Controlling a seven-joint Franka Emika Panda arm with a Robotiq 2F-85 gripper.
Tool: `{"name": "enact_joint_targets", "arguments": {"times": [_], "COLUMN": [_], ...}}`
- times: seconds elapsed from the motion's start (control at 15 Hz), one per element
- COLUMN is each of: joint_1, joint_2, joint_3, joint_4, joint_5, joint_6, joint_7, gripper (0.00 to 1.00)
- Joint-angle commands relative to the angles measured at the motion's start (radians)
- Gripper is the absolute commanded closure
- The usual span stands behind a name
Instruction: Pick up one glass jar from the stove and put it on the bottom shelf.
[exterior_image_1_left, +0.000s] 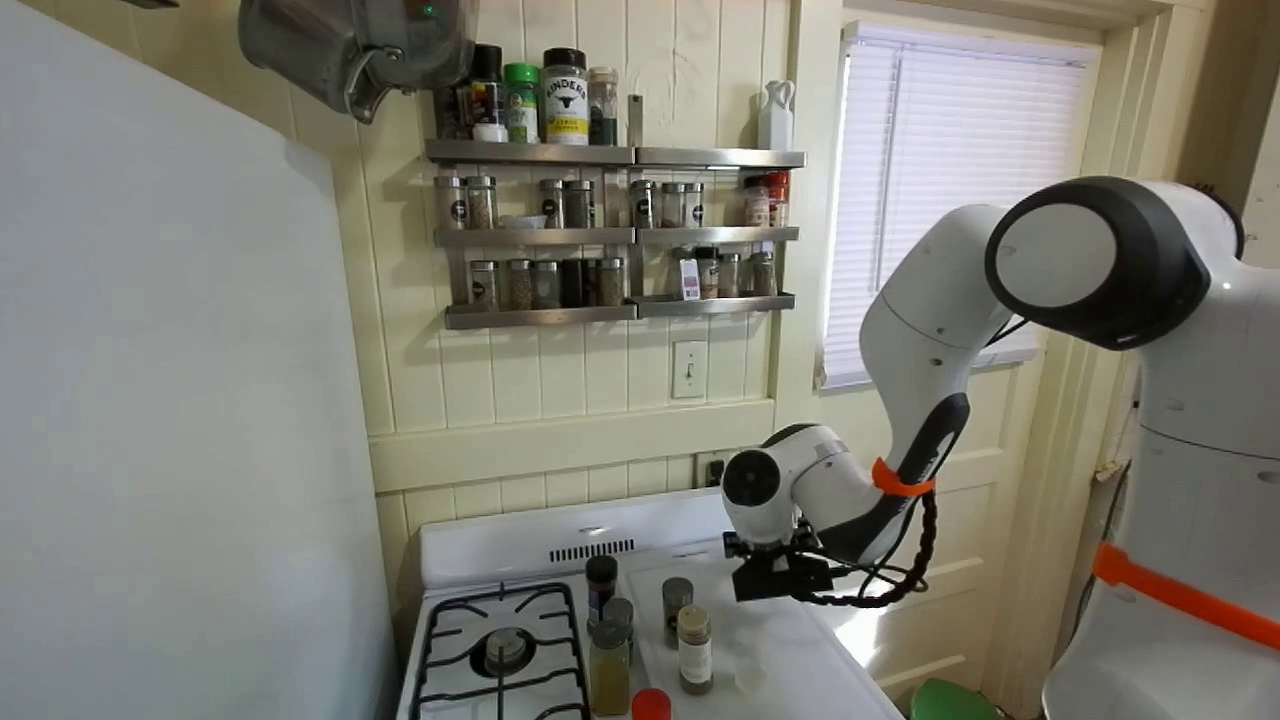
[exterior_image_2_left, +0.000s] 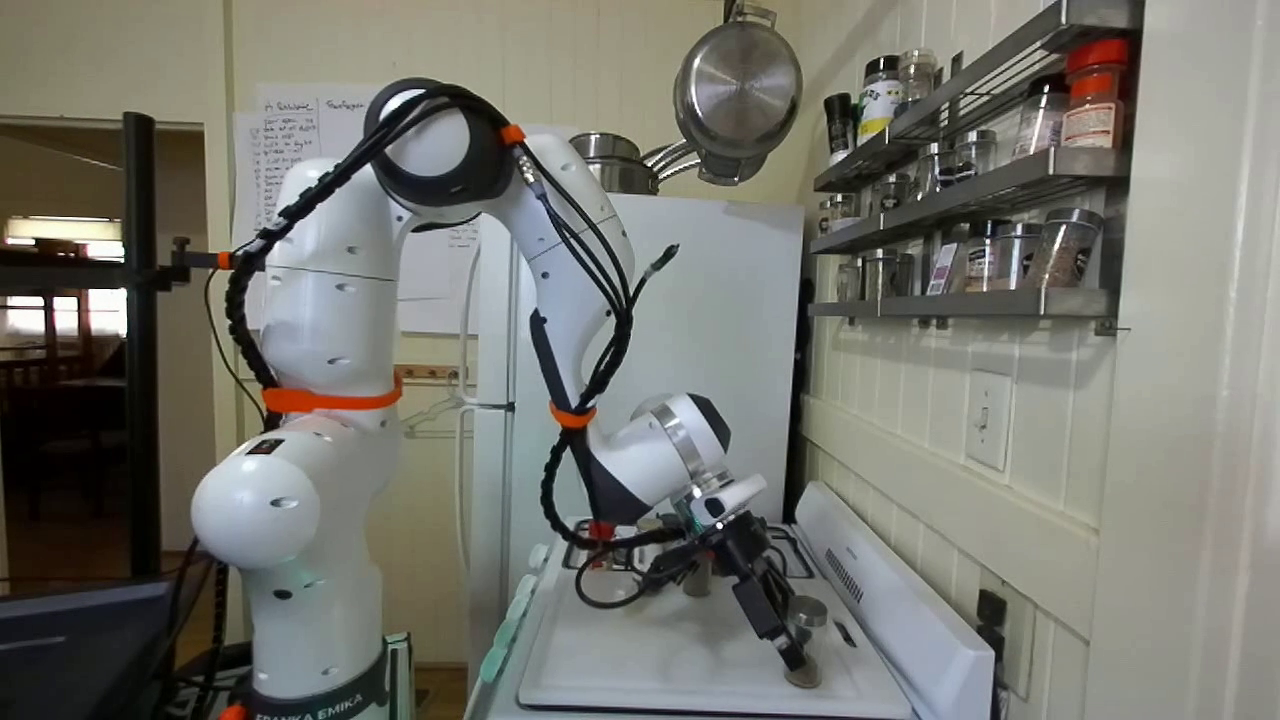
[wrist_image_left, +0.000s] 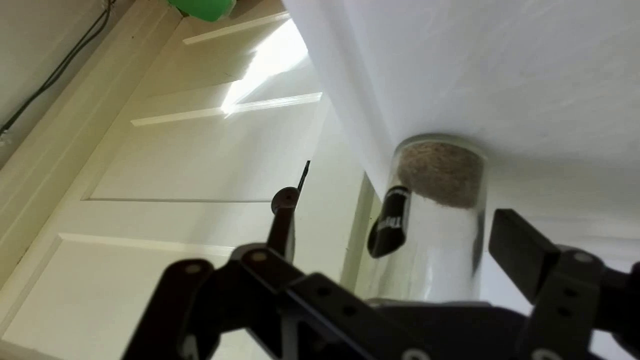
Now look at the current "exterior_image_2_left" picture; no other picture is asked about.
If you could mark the white label black lid container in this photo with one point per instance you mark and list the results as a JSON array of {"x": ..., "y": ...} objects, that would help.
[{"x": 880, "y": 103}]

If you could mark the dark glass bottle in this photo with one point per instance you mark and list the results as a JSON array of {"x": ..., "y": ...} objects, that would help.
[{"x": 839, "y": 124}]

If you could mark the white kitchen stove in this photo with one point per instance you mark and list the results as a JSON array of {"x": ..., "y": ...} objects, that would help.
[{"x": 907, "y": 624}]

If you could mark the white stove cover board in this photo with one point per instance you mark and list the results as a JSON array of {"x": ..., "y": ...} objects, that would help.
[{"x": 664, "y": 660}]

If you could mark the wall outlet with plug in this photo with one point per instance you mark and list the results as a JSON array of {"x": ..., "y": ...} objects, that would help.
[{"x": 995, "y": 622}]

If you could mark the white barcode spice box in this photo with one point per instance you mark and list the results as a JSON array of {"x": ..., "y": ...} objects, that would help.
[{"x": 948, "y": 262}]

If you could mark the pale glass jar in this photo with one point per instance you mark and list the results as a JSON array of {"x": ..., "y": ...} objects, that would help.
[{"x": 1025, "y": 130}]

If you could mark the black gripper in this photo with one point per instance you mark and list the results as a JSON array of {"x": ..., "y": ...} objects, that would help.
[{"x": 758, "y": 582}]

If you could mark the black stand pole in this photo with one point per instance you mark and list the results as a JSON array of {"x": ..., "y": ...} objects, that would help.
[{"x": 141, "y": 332}]

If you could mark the red lid labelled jar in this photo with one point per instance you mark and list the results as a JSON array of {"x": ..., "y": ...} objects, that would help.
[{"x": 1098, "y": 91}]

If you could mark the dark pepper spice jar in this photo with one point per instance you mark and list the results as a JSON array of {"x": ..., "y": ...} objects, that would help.
[{"x": 1073, "y": 250}]

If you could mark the white refrigerator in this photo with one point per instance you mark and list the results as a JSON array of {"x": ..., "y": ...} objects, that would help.
[{"x": 721, "y": 332}]

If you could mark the small wooden wall rail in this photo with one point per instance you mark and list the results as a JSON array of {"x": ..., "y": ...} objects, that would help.
[{"x": 425, "y": 375}]

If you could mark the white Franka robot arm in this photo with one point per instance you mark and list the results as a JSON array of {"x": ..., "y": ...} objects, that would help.
[{"x": 321, "y": 534}]

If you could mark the small steel pot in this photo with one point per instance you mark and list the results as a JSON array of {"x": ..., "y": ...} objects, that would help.
[{"x": 608, "y": 161}]

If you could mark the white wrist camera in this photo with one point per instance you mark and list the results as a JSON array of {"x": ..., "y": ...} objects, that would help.
[{"x": 726, "y": 502}]

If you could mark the white paper sheet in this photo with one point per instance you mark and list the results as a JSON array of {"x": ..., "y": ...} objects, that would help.
[{"x": 284, "y": 132}]

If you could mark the pale green white strip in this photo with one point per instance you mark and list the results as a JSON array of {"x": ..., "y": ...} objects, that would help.
[{"x": 502, "y": 634}]

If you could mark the glass jar brown spice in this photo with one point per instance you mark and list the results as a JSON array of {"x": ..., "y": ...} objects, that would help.
[{"x": 692, "y": 577}]

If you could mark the large hanging steel pan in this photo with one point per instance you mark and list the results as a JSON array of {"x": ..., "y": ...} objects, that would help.
[{"x": 736, "y": 94}]

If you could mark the dark monitor screen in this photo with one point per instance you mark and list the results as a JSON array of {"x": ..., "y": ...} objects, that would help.
[{"x": 80, "y": 652}]

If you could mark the white wall light switch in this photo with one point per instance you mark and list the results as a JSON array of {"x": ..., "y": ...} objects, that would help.
[{"x": 987, "y": 421}]

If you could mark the labelled glass spice jar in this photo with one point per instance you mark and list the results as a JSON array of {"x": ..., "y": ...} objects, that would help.
[{"x": 989, "y": 258}]

